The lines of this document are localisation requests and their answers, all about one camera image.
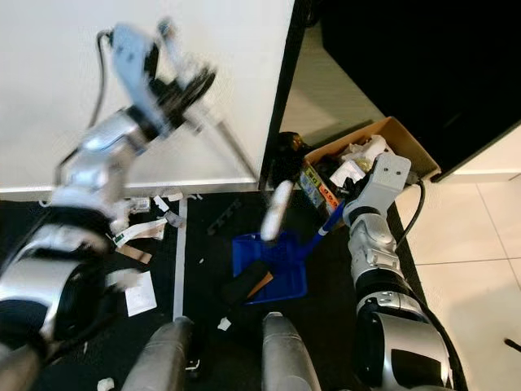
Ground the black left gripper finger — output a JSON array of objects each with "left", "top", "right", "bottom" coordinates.
[
  {"left": 175, "top": 90, "right": 212, "bottom": 115},
  {"left": 183, "top": 61, "right": 219, "bottom": 90}
]

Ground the blue plastic dustpan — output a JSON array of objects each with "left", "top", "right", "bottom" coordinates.
[{"left": 232, "top": 200, "right": 347, "bottom": 306}]

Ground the black floor mat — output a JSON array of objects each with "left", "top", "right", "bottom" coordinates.
[
  {"left": 0, "top": 200, "right": 180, "bottom": 391},
  {"left": 184, "top": 191, "right": 469, "bottom": 391}
]

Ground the flat white packet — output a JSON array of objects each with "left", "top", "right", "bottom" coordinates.
[{"left": 330, "top": 159, "right": 371, "bottom": 192}]

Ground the brown cardboard rubbish box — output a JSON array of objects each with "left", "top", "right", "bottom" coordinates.
[{"left": 301, "top": 116, "right": 442, "bottom": 217}]

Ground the crumpled white paper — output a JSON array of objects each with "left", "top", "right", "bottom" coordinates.
[{"left": 346, "top": 134, "right": 392, "bottom": 168}]

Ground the dark brown bag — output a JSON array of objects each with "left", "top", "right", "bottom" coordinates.
[{"left": 273, "top": 130, "right": 310, "bottom": 184}]

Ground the brown cardboard piece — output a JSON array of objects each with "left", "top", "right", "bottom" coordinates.
[{"left": 251, "top": 273, "right": 276, "bottom": 298}]

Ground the crumpled white wrapper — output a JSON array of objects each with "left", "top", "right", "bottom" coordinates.
[{"left": 114, "top": 195, "right": 184, "bottom": 245}]

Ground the black door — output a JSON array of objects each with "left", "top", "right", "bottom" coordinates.
[{"left": 322, "top": 0, "right": 521, "bottom": 182}]

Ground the brown paper strip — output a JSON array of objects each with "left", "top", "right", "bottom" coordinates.
[{"left": 118, "top": 246, "right": 154, "bottom": 265}]

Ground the grey right robot leg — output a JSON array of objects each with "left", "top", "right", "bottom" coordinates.
[{"left": 260, "top": 314, "right": 322, "bottom": 391}]

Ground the grey robot leg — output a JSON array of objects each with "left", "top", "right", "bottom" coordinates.
[
  {"left": 142, "top": 316, "right": 204, "bottom": 391},
  {"left": 260, "top": 314, "right": 322, "bottom": 391}
]

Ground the white paper sheet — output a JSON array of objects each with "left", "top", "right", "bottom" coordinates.
[{"left": 125, "top": 273, "right": 157, "bottom": 317}]

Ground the grey left robot leg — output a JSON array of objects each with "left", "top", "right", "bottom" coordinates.
[{"left": 142, "top": 316, "right": 204, "bottom": 391}]

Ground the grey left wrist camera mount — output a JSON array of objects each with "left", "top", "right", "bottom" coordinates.
[{"left": 110, "top": 23, "right": 164, "bottom": 135}]

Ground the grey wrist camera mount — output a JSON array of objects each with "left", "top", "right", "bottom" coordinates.
[
  {"left": 362, "top": 153, "right": 412, "bottom": 221},
  {"left": 110, "top": 23, "right": 164, "bottom": 135}
]

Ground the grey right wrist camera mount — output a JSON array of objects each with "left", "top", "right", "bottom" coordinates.
[{"left": 362, "top": 153, "right": 412, "bottom": 221}]

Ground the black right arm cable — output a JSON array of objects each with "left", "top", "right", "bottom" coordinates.
[{"left": 403, "top": 181, "right": 428, "bottom": 245}]

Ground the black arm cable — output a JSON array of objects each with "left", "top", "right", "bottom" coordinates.
[
  {"left": 61, "top": 31, "right": 119, "bottom": 164},
  {"left": 403, "top": 181, "right": 428, "bottom": 245}
]

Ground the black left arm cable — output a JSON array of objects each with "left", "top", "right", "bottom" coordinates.
[{"left": 61, "top": 31, "right": 119, "bottom": 164}]

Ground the black door frame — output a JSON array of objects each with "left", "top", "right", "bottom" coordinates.
[{"left": 259, "top": 0, "right": 310, "bottom": 192}]

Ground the black strap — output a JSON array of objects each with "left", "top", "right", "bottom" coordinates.
[{"left": 220, "top": 261, "right": 271, "bottom": 309}]

